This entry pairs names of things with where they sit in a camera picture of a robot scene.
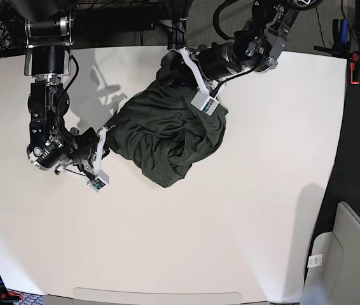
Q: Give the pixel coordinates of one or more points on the grey plastic bin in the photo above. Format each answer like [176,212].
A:
[333,275]

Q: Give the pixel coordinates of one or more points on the red clamp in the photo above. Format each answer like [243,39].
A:
[354,68]

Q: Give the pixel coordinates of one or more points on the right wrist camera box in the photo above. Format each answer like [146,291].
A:
[100,180]

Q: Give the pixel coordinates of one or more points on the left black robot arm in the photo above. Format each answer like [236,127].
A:
[255,48]

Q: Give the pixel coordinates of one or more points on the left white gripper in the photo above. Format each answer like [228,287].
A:
[181,67]

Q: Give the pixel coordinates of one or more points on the green long-sleeve T-shirt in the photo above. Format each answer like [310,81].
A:
[163,133]

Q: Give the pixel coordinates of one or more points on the blue handled tool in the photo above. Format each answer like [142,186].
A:
[343,35]

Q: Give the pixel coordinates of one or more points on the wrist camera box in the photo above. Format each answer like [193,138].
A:
[100,180]
[205,103]

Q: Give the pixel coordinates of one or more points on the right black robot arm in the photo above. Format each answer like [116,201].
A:
[49,39]

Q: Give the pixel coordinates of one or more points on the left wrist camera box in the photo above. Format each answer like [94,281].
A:
[205,103]

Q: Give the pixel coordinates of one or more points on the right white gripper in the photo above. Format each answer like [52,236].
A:
[84,159]

